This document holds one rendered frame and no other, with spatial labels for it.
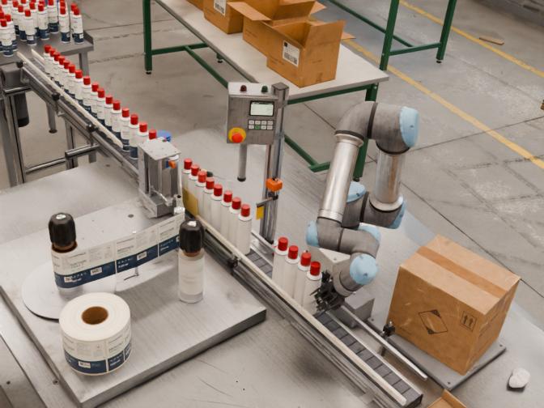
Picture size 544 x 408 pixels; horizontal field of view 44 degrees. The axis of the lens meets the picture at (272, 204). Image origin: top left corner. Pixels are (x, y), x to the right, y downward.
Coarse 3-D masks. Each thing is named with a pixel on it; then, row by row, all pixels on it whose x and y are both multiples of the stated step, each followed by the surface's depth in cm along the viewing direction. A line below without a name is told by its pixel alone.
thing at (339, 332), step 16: (128, 160) 296; (256, 256) 250; (272, 272) 243; (272, 288) 236; (288, 304) 230; (304, 320) 225; (320, 320) 225; (336, 336) 220; (352, 336) 220; (368, 352) 215; (384, 368) 210; (400, 384) 206
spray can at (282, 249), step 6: (282, 240) 225; (282, 246) 225; (276, 252) 227; (282, 252) 226; (276, 258) 228; (282, 258) 227; (276, 264) 229; (282, 264) 228; (276, 270) 231; (282, 270) 230; (276, 276) 232; (282, 276) 232; (276, 282) 233
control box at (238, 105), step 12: (228, 84) 229; (240, 84) 230; (252, 84) 231; (264, 84) 231; (228, 96) 224; (240, 96) 224; (252, 96) 225; (264, 96) 225; (276, 96) 225; (228, 108) 227; (240, 108) 226; (276, 108) 227; (228, 120) 229; (240, 120) 229; (228, 132) 231; (240, 132) 231; (252, 132) 232; (264, 132) 232; (264, 144) 236
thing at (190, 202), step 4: (184, 188) 264; (184, 192) 264; (188, 192) 262; (184, 196) 265; (188, 196) 263; (192, 196) 260; (184, 200) 267; (188, 200) 264; (192, 200) 261; (196, 200) 259; (184, 204) 268; (188, 204) 265; (192, 204) 262; (196, 204) 260; (188, 208) 266; (192, 208) 263; (196, 208) 261; (192, 212) 264; (196, 212) 262
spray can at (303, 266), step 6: (306, 252) 221; (306, 258) 219; (300, 264) 222; (306, 264) 220; (300, 270) 221; (306, 270) 221; (300, 276) 222; (300, 282) 224; (300, 288) 225; (294, 294) 229; (300, 294) 226; (300, 300) 228
